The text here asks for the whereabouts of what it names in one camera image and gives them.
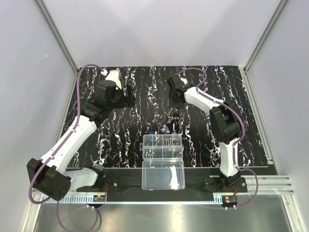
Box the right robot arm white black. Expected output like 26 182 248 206
167 75 245 186

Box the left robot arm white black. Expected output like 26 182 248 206
27 80 135 203

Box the black marbled table mat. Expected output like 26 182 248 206
69 66 268 168

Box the clear plastic organizer box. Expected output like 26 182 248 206
141 134 185 191

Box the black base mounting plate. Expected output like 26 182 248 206
76 165 248 203

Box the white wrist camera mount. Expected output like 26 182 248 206
105 70 122 89

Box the left aluminium frame post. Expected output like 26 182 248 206
34 0 79 73

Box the aluminium frame post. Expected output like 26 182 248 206
243 0 289 73
34 0 79 73

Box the white slotted cable duct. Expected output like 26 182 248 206
60 194 223 205

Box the aluminium rail right side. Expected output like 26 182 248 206
210 175 295 195

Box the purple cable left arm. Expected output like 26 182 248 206
28 64 108 230

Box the right aluminium frame post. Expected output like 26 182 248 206
243 0 289 73

